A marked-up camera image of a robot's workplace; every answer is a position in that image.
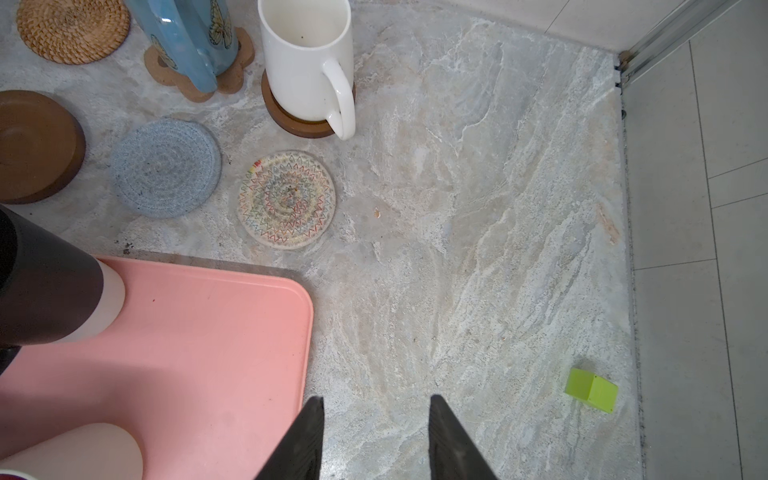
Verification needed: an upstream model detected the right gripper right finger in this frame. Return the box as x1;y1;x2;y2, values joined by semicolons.
428;394;497;480

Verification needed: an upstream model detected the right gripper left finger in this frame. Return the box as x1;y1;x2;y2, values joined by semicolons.
256;396;325;480

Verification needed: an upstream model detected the white mug red inside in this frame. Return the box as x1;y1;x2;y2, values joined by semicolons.
1;423;144;480

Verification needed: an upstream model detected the multicolour woven round coaster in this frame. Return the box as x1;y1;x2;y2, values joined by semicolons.
236;150;337;250

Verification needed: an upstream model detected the black mug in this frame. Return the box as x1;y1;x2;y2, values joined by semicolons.
1;207;126;370

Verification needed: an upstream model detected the grey-blue woven round coaster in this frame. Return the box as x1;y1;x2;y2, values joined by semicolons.
109;118;222;219

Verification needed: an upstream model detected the paw shaped cork coaster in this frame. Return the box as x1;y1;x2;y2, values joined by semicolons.
143;27;255;103

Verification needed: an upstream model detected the dark brown wooden coaster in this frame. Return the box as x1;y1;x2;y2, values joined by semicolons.
1;90;86;204

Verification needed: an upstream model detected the yellow inside mug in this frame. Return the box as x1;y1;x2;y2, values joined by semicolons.
124;0;238;93

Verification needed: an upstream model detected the woven rattan round coaster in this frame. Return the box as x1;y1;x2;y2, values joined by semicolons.
16;0;131;65

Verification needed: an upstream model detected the pink rectangular tray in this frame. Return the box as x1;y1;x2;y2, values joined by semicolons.
1;258;313;479

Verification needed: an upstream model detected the green small cube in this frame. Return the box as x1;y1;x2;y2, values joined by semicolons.
565;368;619;413

